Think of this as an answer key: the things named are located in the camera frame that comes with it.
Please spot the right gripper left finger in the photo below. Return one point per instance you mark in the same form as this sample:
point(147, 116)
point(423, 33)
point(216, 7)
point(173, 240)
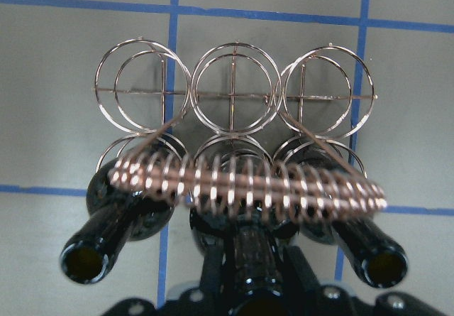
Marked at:
point(214, 275)

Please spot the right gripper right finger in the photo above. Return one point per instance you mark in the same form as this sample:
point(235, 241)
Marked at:
point(297, 273)

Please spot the dark wine bottle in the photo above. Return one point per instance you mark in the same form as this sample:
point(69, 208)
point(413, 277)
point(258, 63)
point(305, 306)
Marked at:
point(115, 217)
point(377, 259)
point(253, 260)

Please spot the copper wire bottle basket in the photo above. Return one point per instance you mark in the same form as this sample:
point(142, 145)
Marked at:
point(287, 190)

